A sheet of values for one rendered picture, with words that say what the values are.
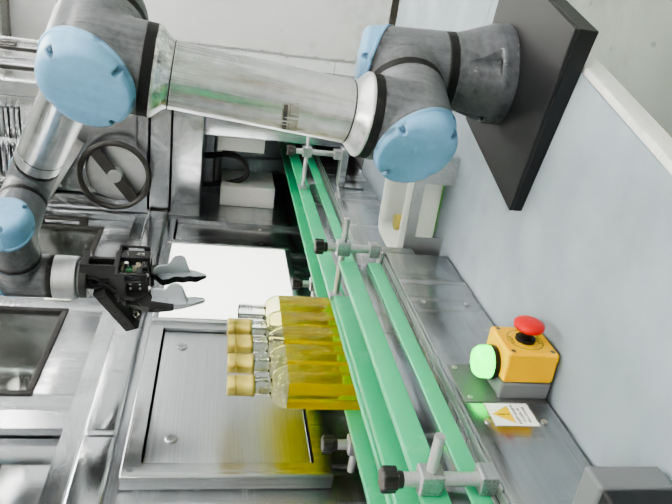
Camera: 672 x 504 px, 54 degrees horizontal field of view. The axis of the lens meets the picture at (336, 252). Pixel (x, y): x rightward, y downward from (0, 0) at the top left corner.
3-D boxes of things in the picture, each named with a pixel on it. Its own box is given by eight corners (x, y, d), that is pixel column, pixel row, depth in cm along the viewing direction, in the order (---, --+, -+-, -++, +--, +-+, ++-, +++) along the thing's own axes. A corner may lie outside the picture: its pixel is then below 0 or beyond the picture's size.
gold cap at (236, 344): (251, 347, 119) (226, 347, 118) (252, 330, 118) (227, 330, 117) (251, 358, 116) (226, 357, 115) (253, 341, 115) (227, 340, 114)
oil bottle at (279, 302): (364, 322, 135) (260, 317, 131) (368, 298, 133) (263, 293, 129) (370, 336, 130) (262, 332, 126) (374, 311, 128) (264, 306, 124)
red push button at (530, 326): (504, 333, 88) (510, 311, 86) (531, 335, 88) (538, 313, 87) (515, 350, 84) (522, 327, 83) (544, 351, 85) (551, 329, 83)
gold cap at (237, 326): (250, 331, 124) (226, 330, 124) (251, 315, 123) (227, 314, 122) (250, 341, 121) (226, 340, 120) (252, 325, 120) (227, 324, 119)
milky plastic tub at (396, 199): (413, 230, 148) (376, 228, 146) (432, 133, 139) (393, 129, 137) (435, 264, 132) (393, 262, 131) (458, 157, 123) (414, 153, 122)
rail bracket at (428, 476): (488, 475, 75) (374, 475, 72) (503, 423, 72) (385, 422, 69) (501, 501, 71) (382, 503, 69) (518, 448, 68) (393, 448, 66)
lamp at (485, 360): (484, 366, 90) (463, 365, 89) (491, 338, 88) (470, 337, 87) (496, 385, 86) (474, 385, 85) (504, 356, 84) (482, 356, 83)
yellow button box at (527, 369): (528, 369, 93) (478, 368, 91) (541, 324, 90) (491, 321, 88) (549, 400, 86) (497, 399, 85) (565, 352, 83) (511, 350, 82)
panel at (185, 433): (288, 256, 189) (166, 249, 183) (289, 247, 188) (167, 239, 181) (332, 489, 108) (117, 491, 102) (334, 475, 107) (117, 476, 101)
